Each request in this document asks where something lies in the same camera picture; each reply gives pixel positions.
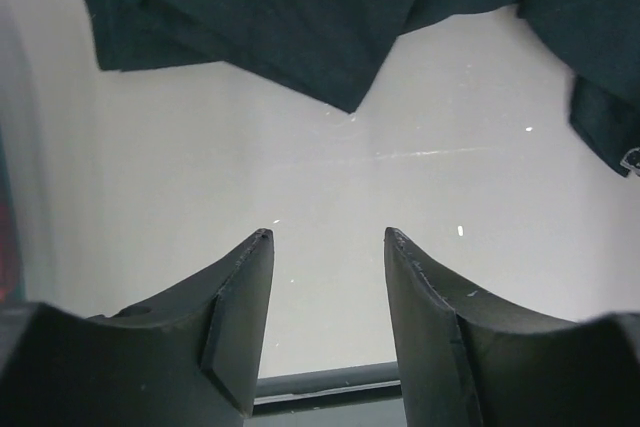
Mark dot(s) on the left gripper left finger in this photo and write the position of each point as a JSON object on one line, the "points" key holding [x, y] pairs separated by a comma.
{"points": [[187, 356]]}

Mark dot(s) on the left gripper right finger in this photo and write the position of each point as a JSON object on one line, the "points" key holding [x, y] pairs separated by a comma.
{"points": [[467, 357]]}

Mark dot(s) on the black t-shirt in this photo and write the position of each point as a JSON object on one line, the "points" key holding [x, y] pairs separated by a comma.
{"points": [[332, 50]]}

